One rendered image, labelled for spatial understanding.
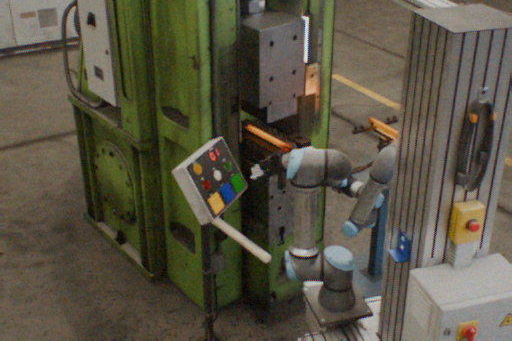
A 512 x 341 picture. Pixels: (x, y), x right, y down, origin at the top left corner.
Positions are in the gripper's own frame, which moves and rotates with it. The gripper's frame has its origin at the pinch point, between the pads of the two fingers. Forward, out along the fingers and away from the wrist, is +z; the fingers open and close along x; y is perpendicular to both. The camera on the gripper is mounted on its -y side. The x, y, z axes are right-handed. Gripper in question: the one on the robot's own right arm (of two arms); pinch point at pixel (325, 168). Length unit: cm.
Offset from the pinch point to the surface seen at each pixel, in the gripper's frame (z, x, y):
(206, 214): 4, -69, 2
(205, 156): 19, -58, -18
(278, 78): 31, -5, -40
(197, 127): 47, -44, -18
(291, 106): 30.7, 3.8, -22.0
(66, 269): 136, -88, 100
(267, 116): 30.7, -12.3, -20.8
